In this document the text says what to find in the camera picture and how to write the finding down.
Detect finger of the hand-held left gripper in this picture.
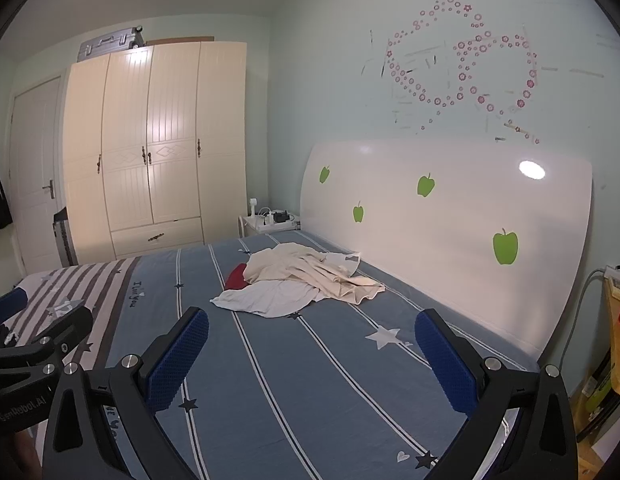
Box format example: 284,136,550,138
0,287,29,330
20,306,94,381

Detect wooden side shelf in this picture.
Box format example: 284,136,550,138
575,280,620,480

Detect grey cable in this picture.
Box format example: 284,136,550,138
556,267,611,366

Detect silver black suitcase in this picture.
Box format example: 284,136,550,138
52,206,80,267

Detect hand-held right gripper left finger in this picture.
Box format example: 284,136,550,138
42,306,211,480

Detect cream pants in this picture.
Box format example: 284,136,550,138
242,242,386,306

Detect flat brown cardboard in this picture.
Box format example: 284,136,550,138
145,36,215,47

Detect white door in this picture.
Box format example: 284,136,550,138
10,77,66,273

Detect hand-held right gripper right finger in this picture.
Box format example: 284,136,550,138
414,308,578,480

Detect striped blue grey bedsheet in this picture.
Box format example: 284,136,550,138
0,230,541,480

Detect red and white clothes pile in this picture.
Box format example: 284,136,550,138
210,252,363,318

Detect red garment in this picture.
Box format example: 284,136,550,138
224,262,251,292

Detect cream wardrobe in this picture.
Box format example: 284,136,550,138
62,41,248,263

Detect white glossy headboard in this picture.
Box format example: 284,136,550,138
297,140,594,371

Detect grey suitcase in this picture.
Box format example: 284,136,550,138
79,25,145,63

